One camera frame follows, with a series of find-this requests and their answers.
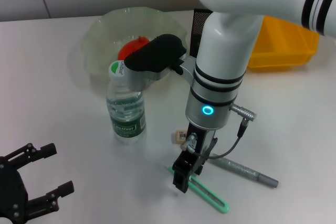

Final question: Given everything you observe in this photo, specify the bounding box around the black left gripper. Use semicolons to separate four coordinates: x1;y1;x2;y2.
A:
0;142;76;221

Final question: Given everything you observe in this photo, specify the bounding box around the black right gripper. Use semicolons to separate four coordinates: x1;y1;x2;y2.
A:
172;124;219;194

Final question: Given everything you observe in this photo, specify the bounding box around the green utility knife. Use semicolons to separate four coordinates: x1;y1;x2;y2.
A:
163;165;231;214

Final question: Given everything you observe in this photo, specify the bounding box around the clear green-label water bottle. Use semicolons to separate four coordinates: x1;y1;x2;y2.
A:
106;60;146;145

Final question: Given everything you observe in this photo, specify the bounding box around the orange fruit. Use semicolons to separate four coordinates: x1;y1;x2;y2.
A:
117;36;151;61

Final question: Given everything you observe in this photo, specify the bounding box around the beige eraser with barcode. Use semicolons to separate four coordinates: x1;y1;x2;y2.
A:
171;130;188;145

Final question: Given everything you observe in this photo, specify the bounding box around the grey marker pen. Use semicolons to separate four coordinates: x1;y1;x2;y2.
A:
207;152;279;189

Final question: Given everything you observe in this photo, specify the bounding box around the green glass fruit bowl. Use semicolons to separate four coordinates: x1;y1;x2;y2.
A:
83;6;189;94

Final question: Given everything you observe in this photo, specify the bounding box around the black mesh trash can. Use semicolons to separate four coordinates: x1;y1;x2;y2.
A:
189;8;214;57

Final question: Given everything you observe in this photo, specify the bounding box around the yellow plastic storage bin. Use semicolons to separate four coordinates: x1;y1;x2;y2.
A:
248;15;321;72

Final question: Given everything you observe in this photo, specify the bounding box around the right arm gripper cable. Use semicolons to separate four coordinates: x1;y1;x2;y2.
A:
182;104;257;159

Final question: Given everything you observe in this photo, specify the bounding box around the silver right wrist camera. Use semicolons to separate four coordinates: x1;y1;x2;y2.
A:
123;33;188;91

